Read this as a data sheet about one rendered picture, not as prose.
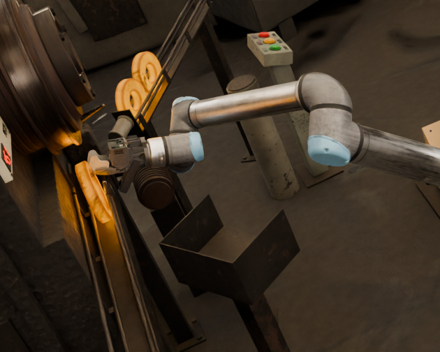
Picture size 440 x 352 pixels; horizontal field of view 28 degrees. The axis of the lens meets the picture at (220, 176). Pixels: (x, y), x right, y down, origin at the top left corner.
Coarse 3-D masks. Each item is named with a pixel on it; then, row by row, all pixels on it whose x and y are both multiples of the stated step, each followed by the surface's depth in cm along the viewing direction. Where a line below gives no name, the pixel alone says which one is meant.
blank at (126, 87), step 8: (128, 80) 299; (136, 80) 303; (120, 88) 296; (128, 88) 298; (136, 88) 303; (120, 96) 295; (128, 96) 298; (136, 96) 305; (144, 96) 306; (120, 104) 295; (128, 104) 297; (136, 104) 305; (136, 112) 301
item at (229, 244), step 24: (192, 216) 228; (216, 216) 234; (168, 240) 223; (192, 240) 229; (216, 240) 233; (240, 240) 230; (264, 240) 210; (288, 240) 217; (192, 264) 216; (216, 264) 208; (240, 264) 205; (264, 264) 211; (216, 288) 217; (240, 288) 208; (264, 288) 212; (240, 312) 233; (264, 312) 233; (264, 336) 234
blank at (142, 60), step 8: (136, 56) 308; (144, 56) 309; (152, 56) 313; (136, 64) 306; (144, 64) 308; (152, 64) 313; (160, 64) 318; (136, 72) 305; (144, 72) 308; (152, 72) 315; (144, 80) 307; (152, 80) 314; (144, 88) 307; (160, 88) 316
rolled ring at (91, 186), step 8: (80, 168) 244; (88, 168) 247; (80, 176) 242; (88, 176) 241; (80, 184) 241; (88, 184) 240; (96, 184) 255; (88, 192) 240; (96, 192) 241; (88, 200) 240; (96, 200) 241; (104, 200) 254; (96, 208) 242; (104, 208) 242; (96, 216) 243; (104, 216) 244
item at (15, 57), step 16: (0, 0) 225; (0, 16) 221; (0, 32) 219; (16, 32) 217; (0, 48) 218; (16, 48) 217; (16, 64) 217; (32, 64) 218; (16, 80) 218; (32, 80) 218; (32, 96) 219; (48, 96) 220; (32, 112) 221; (48, 112) 223; (48, 128) 226; (64, 128) 227; (64, 144) 236
